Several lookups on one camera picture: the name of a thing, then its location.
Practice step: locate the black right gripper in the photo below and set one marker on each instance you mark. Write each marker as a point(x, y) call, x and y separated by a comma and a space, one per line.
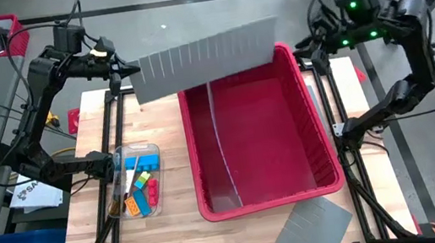
point(354, 30)

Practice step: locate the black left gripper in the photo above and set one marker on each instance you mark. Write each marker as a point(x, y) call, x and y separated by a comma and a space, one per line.
point(101, 65)

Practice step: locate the grey plastic divider panel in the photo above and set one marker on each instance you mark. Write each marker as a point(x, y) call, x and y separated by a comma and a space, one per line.
point(200, 60)
point(310, 232)
point(218, 138)
point(318, 107)

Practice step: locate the large red plastic bin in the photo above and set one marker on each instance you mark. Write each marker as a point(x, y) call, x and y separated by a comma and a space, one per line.
point(267, 140)

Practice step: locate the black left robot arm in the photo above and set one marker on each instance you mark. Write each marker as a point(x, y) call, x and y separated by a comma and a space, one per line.
point(34, 109)

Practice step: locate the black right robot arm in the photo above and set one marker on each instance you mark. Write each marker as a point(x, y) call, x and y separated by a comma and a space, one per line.
point(420, 46)

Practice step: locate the red table clamp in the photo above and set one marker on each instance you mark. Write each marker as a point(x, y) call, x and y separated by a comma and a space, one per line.
point(360, 75)
point(73, 120)

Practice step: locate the clear plastic tray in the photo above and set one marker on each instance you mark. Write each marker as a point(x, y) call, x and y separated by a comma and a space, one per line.
point(153, 147)

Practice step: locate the black floor tape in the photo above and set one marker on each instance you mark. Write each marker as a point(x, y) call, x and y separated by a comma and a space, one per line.
point(162, 4)
point(417, 178)

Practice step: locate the wide blue toy block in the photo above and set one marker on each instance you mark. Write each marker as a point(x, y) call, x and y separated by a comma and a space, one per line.
point(144, 163)

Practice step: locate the thin grey stick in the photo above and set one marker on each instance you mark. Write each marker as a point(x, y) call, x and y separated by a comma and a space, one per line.
point(133, 171)

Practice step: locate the green toy block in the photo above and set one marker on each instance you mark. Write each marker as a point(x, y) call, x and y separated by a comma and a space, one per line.
point(142, 180)

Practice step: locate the white printed card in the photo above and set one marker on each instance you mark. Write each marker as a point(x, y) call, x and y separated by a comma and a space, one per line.
point(128, 181)

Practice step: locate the red studded toy block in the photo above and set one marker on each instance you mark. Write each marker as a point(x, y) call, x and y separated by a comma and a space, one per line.
point(153, 192)

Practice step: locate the black support bar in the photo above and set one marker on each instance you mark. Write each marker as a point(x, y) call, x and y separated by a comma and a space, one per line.
point(63, 185)

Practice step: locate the long blue toy block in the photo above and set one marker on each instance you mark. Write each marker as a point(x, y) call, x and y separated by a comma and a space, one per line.
point(142, 203)

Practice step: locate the orange toy block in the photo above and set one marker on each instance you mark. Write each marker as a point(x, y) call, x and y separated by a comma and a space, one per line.
point(131, 206)

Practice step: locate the white printed paper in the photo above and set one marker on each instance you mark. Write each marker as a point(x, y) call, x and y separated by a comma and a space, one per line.
point(36, 196)

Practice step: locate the black aluminium rig frame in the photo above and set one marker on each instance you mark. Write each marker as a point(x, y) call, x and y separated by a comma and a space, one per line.
point(109, 100)

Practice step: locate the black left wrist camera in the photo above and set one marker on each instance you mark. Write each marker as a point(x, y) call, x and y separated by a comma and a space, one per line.
point(69, 38)

